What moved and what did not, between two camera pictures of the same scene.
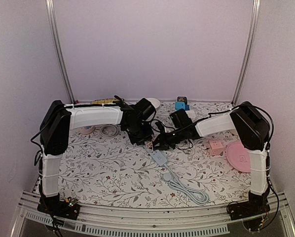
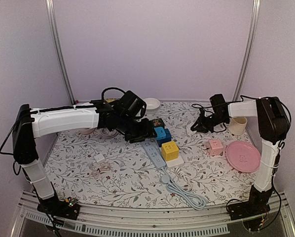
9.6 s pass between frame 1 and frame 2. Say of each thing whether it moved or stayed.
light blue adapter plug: moved
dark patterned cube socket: moved
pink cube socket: stayed
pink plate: stayed
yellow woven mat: stayed
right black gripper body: moved
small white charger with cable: moved
